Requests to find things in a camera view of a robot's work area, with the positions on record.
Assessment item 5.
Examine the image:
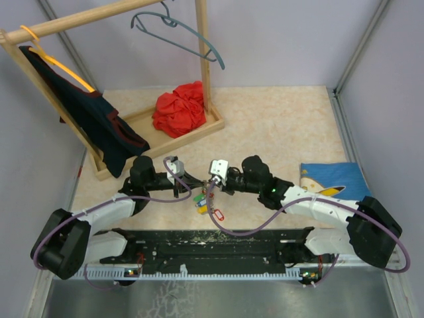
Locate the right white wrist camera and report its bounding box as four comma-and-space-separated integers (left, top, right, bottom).
209, 159, 229, 186

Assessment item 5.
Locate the yellow clothes hanger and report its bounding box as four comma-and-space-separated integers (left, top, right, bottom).
20, 25, 95, 93

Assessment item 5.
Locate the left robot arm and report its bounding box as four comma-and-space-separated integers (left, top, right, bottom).
30, 156, 203, 280

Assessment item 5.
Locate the dark navy garment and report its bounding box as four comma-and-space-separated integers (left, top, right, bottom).
19, 46, 150, 178

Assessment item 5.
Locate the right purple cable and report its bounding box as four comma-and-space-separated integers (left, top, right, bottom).
205, 180, 411, 288

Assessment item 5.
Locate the blue folded cloth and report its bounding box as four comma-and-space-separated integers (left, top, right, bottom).
299, 162, 372, 201

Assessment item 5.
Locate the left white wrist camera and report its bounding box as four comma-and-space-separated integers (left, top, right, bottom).
165, 156, 185, 183

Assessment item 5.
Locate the green key tag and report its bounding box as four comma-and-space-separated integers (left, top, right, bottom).
193, 194, 205, 201

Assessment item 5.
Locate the teal clothes hanger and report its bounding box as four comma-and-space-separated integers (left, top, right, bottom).
130, 0, 226, 70

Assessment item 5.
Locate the blue key tag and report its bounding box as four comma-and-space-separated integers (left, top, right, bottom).
195, 199, 207, 207

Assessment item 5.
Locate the wooden clothes rack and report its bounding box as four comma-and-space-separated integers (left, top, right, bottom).
1, 1, 225, 181

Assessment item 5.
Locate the metal numbered key organiser ring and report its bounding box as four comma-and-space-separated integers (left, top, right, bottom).
193, 180, 219, 216

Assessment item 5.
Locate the black base frame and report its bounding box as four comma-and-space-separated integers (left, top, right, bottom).
100, 227, 335, 275

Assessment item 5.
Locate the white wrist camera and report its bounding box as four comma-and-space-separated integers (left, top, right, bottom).
165, 156, 185, 183
209, 159, 229, 186

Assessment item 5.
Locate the red key tag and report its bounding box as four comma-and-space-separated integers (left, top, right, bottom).
213, 209, 225, 221

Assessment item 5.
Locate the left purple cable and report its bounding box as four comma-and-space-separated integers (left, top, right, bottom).
32, 157, 193, 292

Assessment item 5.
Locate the purple cable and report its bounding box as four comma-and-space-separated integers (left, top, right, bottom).
32, 157, 193, 292
205, 180, 411, 288

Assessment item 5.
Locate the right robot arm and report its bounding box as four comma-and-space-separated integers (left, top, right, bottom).
210, 155, 402, 269

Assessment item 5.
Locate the yellow key tag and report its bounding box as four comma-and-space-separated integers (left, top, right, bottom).
197, 205, 209, 215

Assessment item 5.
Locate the red crumpled cloth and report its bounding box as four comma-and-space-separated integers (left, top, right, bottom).
152, 81, 207, 138

